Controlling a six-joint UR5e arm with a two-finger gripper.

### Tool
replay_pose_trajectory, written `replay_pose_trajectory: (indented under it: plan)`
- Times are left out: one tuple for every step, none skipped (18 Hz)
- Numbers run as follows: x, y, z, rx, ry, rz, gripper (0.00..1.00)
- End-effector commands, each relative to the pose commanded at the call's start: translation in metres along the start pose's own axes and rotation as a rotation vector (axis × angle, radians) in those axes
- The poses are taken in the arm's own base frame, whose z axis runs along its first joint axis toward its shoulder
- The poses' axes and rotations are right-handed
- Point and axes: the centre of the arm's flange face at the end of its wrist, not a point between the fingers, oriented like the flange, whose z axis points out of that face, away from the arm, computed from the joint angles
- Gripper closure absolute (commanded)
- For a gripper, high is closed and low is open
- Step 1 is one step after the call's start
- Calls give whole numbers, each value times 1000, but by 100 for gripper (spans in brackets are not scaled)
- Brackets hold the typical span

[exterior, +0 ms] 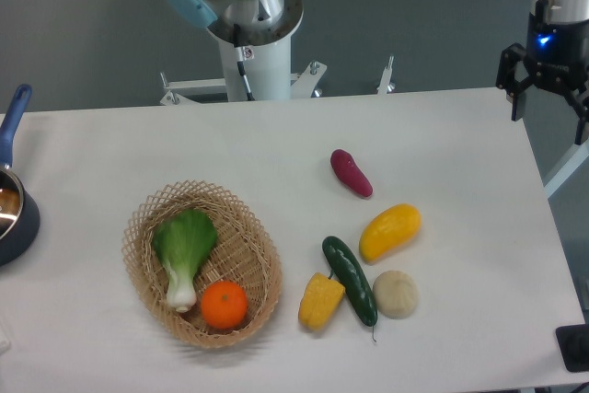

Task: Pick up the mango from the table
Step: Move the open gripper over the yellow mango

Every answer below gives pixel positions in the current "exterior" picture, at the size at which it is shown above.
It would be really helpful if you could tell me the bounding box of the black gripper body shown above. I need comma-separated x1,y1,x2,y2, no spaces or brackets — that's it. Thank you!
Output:
525,14,588,90

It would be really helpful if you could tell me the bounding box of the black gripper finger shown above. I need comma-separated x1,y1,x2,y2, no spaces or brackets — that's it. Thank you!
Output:
495,43,532,121
564,87,588,144

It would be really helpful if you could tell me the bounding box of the yellow toy mango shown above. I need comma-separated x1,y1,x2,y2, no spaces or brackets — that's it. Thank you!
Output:
359,203,422,263

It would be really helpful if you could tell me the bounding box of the purple toy sweet potato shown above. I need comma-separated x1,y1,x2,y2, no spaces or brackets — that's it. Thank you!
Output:
329,149,373,198

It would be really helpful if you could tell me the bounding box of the black device at edge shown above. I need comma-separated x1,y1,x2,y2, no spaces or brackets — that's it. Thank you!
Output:
555,324,589,373

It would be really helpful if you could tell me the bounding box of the beige toy steamed bun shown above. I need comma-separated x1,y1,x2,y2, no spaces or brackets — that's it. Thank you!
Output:
373,271,419,319

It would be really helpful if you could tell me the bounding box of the green toy cucumber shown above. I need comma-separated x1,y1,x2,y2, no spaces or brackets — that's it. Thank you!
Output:
321,236,378,343

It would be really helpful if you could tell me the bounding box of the yellow toy bell pepper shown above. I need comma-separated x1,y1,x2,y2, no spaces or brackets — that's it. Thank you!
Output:
298,272,345,331

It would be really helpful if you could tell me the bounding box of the woven wicker basket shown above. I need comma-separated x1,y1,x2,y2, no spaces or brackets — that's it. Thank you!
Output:
121,180,283,349

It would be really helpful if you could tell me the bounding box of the green toy bok choy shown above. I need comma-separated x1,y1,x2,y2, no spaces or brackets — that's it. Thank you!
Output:
152,209,218,313

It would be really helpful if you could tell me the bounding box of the orange toy tangerine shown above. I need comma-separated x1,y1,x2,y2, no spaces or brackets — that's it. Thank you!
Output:
201,281,248,329

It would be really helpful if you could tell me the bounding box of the dark blue saucepan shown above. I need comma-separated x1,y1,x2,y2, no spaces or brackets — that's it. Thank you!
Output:
1,84,40,266

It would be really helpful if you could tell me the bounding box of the white table leg frame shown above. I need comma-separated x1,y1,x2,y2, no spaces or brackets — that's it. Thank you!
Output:
542,141,588,199

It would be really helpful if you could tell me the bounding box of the white metal base frame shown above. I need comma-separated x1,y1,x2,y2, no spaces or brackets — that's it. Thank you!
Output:
159,54,396,106

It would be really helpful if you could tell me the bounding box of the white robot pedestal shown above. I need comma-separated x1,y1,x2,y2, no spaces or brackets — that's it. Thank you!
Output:
216,37,291,102

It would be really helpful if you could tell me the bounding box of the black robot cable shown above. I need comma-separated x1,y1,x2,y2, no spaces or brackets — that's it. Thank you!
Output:
232,24,255,102

